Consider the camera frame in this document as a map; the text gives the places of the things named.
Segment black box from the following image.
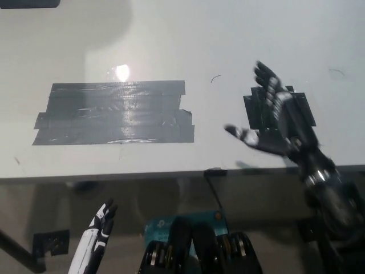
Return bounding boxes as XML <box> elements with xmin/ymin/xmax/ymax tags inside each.
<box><xmin>0</xmin><ymin>0</ymin><xmax>61</xmax><ymax>9</ymax></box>

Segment teal network device box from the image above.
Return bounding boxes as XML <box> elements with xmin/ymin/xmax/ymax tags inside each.
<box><xmin>143</xmin><ymin>210</ymin><xmax>229</xmax><ymax>257</ymax></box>

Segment small black tape square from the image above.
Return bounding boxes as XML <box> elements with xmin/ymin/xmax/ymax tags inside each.
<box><xmin>242</xmin><ymin>85</ymin><xmax>318</xmax><ymax>131</ymax></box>

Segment black robot legs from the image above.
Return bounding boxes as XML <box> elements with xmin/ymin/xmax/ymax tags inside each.
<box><xmin>138</xmin><ymin>216</ymin><xmax>263</xmax><ymax>274</ymax></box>

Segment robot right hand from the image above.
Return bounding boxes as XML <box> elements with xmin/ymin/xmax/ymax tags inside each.
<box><xmin>224</xmin><ymin>60</ymin><xmax>323</xmax><ymax>169</ymax></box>

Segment thin black cable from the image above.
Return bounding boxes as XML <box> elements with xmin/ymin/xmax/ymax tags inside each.
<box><xmin>205</xmin><ymin>174</ymin><xmax>225</xmax><ymax>213</ymax></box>

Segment large grey tape patch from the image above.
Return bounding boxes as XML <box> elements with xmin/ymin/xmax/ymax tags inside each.
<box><xmin>31</xmin><ymin>80</ymin><xmax>195</xmax><ymax>146</ymax></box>

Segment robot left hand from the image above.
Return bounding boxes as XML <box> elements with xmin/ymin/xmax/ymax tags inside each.
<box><xmin>67</xmin><ymin>198</ymin><xmax>119</xmax><ymax>274</ymax></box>

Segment black table leg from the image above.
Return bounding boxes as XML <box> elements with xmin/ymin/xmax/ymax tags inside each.
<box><xmin>0</xmin><ymin>228</ymin><xmax>47</xmax><ymax>274</ymax></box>

